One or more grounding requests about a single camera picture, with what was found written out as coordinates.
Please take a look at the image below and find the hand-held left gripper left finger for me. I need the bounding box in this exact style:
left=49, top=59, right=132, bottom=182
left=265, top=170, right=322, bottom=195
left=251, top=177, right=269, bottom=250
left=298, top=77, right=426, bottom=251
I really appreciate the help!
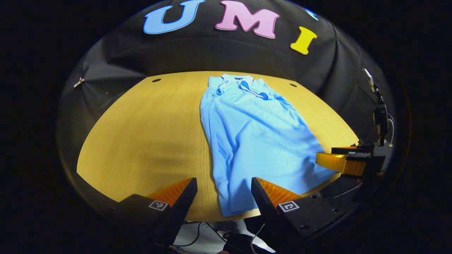
left=113, top=177, right=198, bottom=247

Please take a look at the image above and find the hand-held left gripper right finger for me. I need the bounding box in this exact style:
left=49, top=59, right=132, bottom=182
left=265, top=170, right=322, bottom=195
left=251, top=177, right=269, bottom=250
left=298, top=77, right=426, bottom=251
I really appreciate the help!
left=251, top=177, right=353, bottom=252

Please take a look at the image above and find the light blue T-shirt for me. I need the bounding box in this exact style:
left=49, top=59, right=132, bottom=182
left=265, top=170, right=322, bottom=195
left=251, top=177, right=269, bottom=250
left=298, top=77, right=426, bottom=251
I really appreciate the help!
left=200, top=74, right=338, bottom=218

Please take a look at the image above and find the black backdrop cloth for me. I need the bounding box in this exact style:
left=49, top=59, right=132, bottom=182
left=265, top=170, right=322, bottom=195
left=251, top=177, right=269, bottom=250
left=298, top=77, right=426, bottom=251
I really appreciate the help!
left=56, top=0, right=398, bottom=198

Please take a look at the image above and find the white cable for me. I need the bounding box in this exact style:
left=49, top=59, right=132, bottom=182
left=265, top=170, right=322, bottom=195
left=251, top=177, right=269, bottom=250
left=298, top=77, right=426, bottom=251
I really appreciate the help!
left=249, top=223, right=266, bottom=254

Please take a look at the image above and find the black cable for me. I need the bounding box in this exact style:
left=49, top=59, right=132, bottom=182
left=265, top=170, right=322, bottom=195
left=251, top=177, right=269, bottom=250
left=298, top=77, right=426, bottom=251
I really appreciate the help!
left=172, top=220, right=228, bottom=248

